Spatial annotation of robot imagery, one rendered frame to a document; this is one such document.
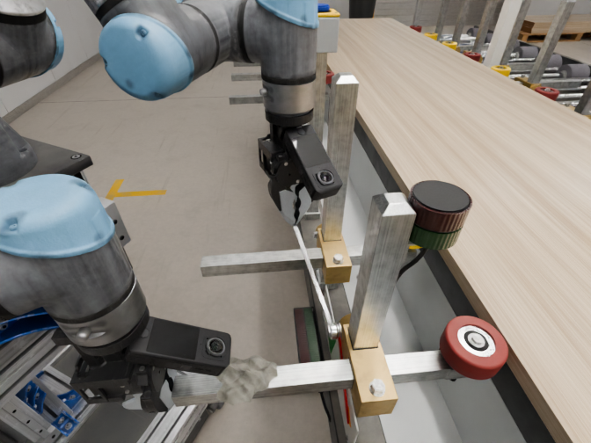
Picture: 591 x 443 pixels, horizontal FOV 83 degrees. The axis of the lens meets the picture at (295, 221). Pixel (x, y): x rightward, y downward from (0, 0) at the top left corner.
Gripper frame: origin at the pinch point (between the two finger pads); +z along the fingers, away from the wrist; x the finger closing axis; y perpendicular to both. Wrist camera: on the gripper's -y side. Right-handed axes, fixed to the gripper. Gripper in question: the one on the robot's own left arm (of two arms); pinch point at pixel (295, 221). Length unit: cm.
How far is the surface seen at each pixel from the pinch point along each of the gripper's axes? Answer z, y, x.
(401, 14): 71, 596, -537
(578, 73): 11, 56, -186
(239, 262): 9.5, 3.8, 10.3
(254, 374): 5.7, -20.2, 15.9
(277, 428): 94, 1, 7
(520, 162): 4, 0, -63
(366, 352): 6.7, -23.8, 0.2
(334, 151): -11.9, 0.7, -7.6
